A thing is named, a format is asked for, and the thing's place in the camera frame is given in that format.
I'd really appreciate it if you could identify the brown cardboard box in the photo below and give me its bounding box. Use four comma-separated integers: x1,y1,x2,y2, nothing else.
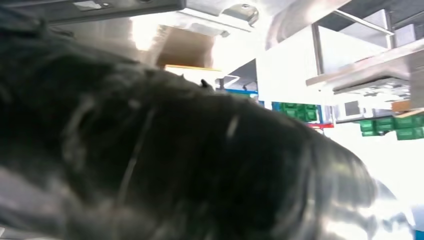
153,25,218,69

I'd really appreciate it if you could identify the green plastic parts bin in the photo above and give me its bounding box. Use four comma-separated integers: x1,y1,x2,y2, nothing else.
297,103,319,123
359,119,376,133
395,126,424,142
375,116,396,133
280,101,300,119

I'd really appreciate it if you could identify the stamped metal panel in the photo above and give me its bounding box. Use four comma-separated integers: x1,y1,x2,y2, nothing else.
177,0,261,38

